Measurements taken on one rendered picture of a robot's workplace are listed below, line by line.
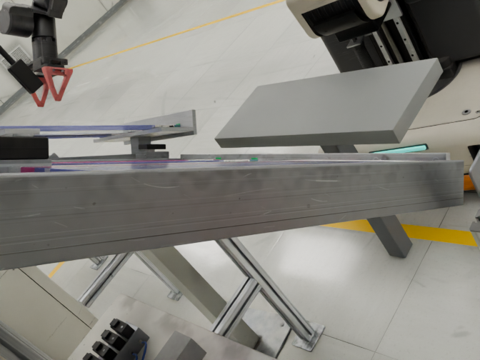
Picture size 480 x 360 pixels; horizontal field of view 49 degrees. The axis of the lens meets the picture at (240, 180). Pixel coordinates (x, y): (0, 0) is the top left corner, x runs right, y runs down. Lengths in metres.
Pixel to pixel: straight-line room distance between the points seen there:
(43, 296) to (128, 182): 1.59
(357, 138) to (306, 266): 0.78
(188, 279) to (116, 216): 1.14
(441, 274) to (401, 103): 0.61
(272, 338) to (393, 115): 0.87
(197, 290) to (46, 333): 0.66
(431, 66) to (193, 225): 0.91
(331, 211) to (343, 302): 1.15
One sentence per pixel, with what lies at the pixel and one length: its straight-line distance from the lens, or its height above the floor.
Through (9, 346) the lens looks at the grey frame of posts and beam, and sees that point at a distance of 1.17.
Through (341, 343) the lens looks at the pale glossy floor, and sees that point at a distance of 1.61.
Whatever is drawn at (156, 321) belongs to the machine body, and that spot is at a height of 0.62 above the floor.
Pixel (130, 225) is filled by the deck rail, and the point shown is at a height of 1.04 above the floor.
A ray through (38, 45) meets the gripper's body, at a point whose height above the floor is 1.09.
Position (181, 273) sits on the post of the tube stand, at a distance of 1.52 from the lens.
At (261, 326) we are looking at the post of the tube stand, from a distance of 1.79.
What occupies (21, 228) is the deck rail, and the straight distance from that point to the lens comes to 0.37.
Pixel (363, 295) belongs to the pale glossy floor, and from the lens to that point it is 1.68.
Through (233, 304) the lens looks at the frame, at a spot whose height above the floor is 0.32.
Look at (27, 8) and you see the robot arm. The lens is 1.34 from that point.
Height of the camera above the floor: 1.21
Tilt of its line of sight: 29 degrees down
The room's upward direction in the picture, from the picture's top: 38 degrees counter-clockwise
